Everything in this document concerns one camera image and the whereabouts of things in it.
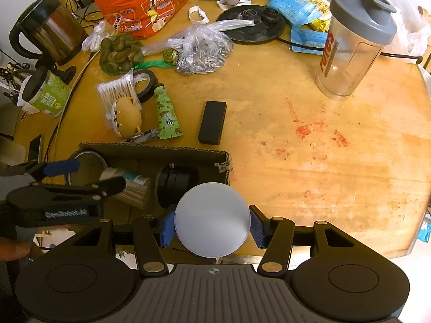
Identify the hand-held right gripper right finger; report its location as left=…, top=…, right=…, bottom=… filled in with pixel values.
left=248, top=205, right=357, bottom=275

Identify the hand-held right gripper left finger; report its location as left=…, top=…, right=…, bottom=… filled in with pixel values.
left=72, top=209, right=176, bottom=275

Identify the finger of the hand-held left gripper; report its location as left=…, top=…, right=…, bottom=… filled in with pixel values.
left=40, top=177, right=127, bottom=204
left=15, top=160, right=81, bottom=185

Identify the beige toothpick jar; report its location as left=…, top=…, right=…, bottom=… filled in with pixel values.
left=98, top=166, right=154, bottom=209

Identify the white lid jar orange label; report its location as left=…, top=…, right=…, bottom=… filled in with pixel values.
left=174, top=182, right=252, bottom=258

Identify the brown cardboard box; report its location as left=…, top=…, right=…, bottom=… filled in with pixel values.
left=34, top=141, right=234, bottom=243

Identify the black cylinder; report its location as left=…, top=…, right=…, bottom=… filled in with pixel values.
left=155, top=163, right=200, bottom=209

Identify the green patterned tube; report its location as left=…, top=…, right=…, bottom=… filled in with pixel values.
left=153, top=84, right=184, bottom=140

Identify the wooden desktop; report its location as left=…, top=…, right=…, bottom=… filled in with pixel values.
left=13, top=0, right=428, bottom=263

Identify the person's left hand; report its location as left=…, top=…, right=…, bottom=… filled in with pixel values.
left=0, top=236, right=32, bottom=262

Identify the black phone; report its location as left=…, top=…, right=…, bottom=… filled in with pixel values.
left=29, top=135, right=45, bottom=163

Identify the yellow plush toy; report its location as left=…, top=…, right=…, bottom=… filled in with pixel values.
left=110, top=96, right=142, bottom=138

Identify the green label jar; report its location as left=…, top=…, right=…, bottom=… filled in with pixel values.
left=21, top=66, right=71, bottom=118

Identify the pack of cotton swabs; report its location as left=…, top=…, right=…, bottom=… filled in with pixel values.
left=96, top=71, right=135, bottom=128

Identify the black tape roll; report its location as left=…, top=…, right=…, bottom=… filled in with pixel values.
left=133, top=69, right=159, bottom=105

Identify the black rectangular case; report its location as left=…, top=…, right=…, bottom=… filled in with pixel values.
left=197, top=100, right=227, bottom=145

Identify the green net bag of chestnuts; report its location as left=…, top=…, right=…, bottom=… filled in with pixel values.
left=99, top=34, right=169, bottom=75

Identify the white knotted plastic bag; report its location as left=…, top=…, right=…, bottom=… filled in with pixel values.
left=82, top=22, right=112, bottom=52

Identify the steel electric kettle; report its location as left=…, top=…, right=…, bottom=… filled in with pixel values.
left=9, top=0, right=89, bottom=66

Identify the clear bag of sunflower seeds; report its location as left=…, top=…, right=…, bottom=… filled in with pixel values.
left=141, top=18, right=255, bottom=75

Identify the orange snack bag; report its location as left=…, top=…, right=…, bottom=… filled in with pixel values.
left=85, top=0, right=191, bottom=39

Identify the white band loop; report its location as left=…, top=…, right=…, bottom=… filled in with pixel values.
left=189, top=6, right=209, bottom=25
left=216, top=0, right=251, bottom=9

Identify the blue snack packet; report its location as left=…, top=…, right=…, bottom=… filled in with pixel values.
left=266, top=0, right=322, bottom=27
left=290, top=27, right=329, bottom=54

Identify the clear shaker bottle grey lid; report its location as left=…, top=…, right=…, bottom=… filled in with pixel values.
left=315, top=0, right=398, bottom=101

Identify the black kettle base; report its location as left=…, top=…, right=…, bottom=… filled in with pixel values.
left=215, top=5, right=287, bottom=43

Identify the yellow snack packet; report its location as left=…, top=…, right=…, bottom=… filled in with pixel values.
left=301, top=0, right=332, bottom=31

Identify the clear plastic bag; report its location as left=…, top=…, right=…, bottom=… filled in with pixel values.
left=384, top=13, right=430, bottom=64

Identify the black cable bundle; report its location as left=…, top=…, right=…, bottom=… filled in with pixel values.
left=0, top=61, right=27, bottom=103

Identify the black kettle base cable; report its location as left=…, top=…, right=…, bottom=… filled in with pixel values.
left=276, top=37, right=421, bottom=63

